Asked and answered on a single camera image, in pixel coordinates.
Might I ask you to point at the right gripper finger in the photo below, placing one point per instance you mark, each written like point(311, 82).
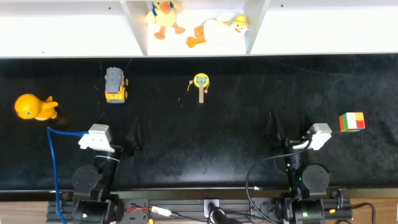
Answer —
point(306, 127)
point(272, 130)

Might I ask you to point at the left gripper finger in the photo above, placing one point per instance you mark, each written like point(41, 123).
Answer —
point(134, 137)
point(103, 119)

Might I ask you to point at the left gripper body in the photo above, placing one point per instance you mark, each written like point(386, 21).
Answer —
point(124, 150)

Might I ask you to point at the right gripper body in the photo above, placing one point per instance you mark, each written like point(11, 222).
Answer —
point(287, 143)

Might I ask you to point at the grey and yellow toy truck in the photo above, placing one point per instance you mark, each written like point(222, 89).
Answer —
point(114, 84)

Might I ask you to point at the yellow rubber duck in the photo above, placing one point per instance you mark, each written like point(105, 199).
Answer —
point(31, 107)

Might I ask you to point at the yellow rattle drum toy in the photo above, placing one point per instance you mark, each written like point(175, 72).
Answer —
point(201, 81)

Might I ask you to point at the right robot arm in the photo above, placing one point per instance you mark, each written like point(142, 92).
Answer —
point(314, 180)

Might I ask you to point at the many-coloured puzzle cube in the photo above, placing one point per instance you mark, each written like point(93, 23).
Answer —
point(351, 122)

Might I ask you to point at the white shelf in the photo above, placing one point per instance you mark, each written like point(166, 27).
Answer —
point(62, 31)

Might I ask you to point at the white plush duck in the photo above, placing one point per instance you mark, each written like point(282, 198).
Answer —
point(220, 31)

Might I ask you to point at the yellow plush duck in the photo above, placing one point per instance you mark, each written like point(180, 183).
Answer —
point(165, 17)

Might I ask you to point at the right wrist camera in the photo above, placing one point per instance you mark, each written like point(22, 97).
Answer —
point(318, 135)

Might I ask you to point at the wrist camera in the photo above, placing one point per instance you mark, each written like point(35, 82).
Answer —
point(96, 137)
point(318, 135)

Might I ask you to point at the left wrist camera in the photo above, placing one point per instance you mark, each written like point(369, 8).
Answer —
point(96, 137)

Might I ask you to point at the mounting rail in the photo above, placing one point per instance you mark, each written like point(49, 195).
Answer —
point(186, 211)

